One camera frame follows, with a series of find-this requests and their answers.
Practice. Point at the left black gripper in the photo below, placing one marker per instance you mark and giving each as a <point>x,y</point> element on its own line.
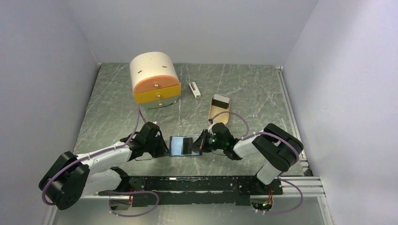
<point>164,150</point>

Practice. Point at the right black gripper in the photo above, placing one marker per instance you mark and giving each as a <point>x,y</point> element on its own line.
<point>198,144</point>

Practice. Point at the blue leather card holder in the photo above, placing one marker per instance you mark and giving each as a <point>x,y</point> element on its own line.
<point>180,146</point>

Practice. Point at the beige oval tray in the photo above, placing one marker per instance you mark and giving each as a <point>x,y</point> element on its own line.
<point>224,117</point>

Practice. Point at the stack of credit cards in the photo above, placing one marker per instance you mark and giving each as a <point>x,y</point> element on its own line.
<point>220,101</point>

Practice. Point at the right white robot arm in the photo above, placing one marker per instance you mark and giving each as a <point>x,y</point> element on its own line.
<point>280,149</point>

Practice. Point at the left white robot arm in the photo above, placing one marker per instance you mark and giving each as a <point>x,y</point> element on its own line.
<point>74,176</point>

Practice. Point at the small white rectangular block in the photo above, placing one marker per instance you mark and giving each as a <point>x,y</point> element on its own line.
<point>194,88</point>

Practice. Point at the round pastel drawer cabinet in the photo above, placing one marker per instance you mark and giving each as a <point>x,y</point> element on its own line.
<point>155,83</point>

